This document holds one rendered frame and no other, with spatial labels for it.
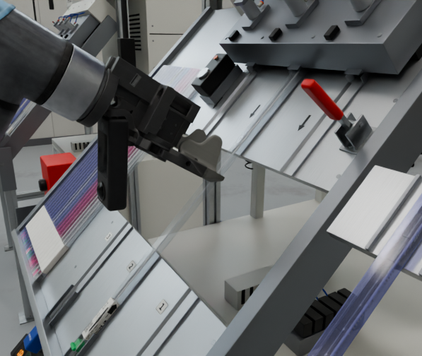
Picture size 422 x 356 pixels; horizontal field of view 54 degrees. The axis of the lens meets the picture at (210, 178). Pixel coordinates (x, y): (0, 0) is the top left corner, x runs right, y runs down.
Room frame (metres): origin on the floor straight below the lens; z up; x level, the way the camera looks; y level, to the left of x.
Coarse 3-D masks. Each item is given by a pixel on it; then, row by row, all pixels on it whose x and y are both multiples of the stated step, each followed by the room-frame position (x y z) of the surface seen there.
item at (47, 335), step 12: (24, 252) 0.74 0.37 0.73; (24, 264) 0.68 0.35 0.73; (24, 276) 0.65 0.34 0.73; (36, 288) 0.61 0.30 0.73; (36, 300) 0.57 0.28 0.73; (36, 312) 0.54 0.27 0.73; (36, 324) 0.52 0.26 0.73; (48, 324) 0.52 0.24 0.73; (48, 336) 0.48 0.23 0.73; (48, 348) 0.46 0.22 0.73; (60, 348) 0.47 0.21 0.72
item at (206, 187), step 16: (288, 80) 0.61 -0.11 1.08; (272, 96) 0.61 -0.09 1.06; (272, 112) 0.59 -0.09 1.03; (256, 128) 0.58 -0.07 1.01; (240, 144) 0.57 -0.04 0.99; (224, 160) 0.56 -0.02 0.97; (208, 192) 0.54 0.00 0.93; (192, 208) 0.53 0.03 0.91; (176, 224) 0.52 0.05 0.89; (160, 240) 0.51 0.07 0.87; (144, 256) 0.50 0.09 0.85; (144, 272) 0.49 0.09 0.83; (128, 288) 0.48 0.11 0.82; (80, 336) 0.45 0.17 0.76
